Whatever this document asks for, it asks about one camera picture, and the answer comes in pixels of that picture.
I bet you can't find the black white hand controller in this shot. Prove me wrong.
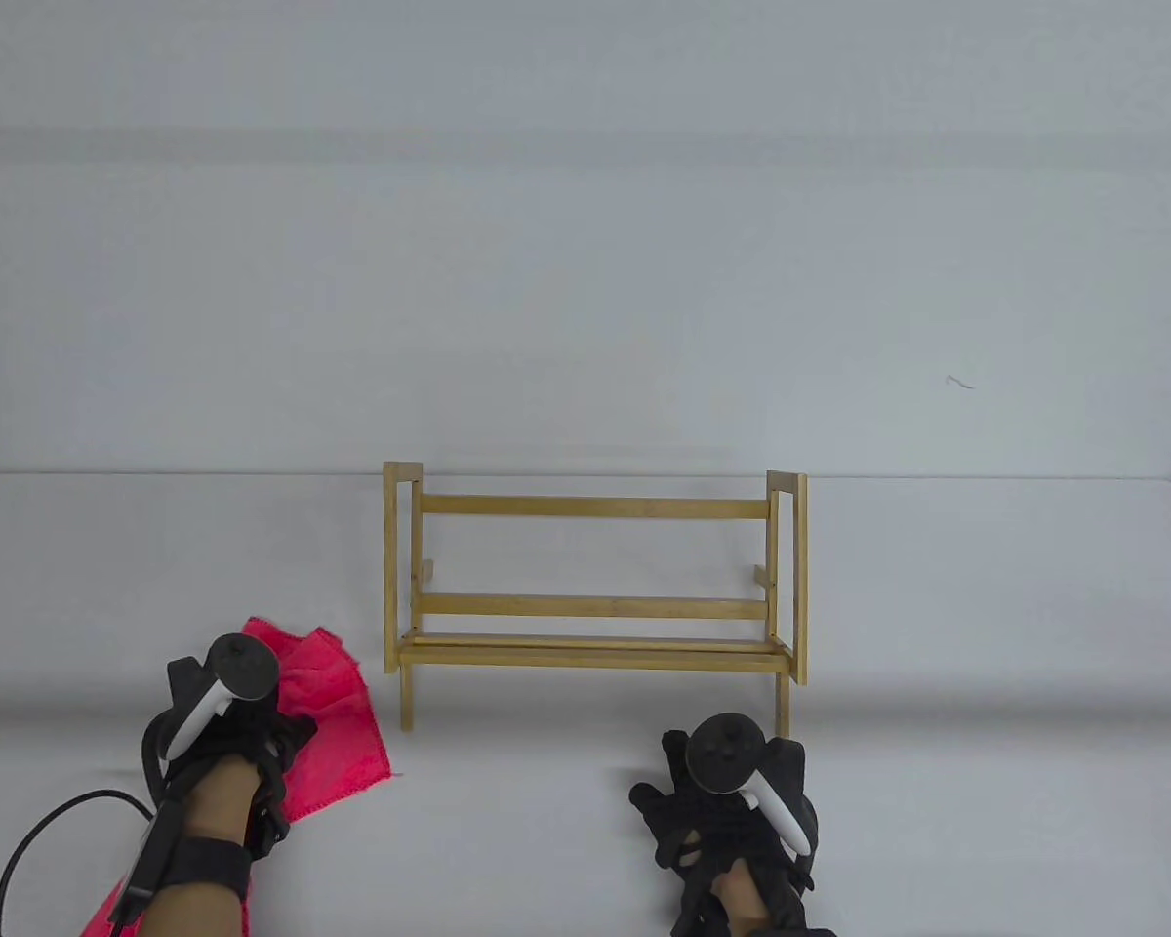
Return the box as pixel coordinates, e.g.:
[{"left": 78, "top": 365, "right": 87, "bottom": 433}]
[
  {"left": 161, "top": 632, "right": 282, "bottom": 762},
  {"left": 688, "top": 715, "right": 809, "bottom": 857}
]

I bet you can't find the red cloth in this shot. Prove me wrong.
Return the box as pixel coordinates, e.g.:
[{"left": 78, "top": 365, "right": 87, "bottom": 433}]
[{"left": 80, "top": 616, "right": 394, "bottom": 937}]

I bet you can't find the black white right hand controller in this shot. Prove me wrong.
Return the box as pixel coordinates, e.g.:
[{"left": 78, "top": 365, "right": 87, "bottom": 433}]
[{"left": 688, "top": 715, "right": 809, "bottom": 857}]

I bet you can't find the black white left hand controller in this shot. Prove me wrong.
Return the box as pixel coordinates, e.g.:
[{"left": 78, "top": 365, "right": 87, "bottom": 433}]
[{"left": 161, "top": 632, "right": 282, "bottom": 762}]

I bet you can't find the person's right hand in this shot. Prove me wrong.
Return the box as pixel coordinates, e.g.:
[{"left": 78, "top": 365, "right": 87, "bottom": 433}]
[{"left": 628, "top": 728, "right": 821, "bottom": 937}]

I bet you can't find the wooden slatted rack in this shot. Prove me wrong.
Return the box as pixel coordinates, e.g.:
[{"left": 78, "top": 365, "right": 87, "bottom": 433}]
[{"left": 383, "top": 461, "right": 809, "bottom": 740}]

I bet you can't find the person's left forearm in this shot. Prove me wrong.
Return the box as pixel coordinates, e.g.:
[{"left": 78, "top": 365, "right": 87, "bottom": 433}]
[{"left": 142, "top": 883, "right": 251, "bottom": 937}]

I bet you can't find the person's left hand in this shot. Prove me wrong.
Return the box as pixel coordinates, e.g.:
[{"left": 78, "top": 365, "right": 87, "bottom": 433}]
[{"left": 141, "top": 658, "right": 319, "bottom": 862}]

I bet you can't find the black left wrist band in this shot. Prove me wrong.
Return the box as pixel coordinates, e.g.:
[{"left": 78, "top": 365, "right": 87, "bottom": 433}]
[{"left": 159, "top": 837, "right": 253, "bottom": 907}]

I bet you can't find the black cable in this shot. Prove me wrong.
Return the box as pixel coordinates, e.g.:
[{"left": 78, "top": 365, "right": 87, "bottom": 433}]
[{"left": 0, "top": 789, "right": 182, "bottom": 937}]

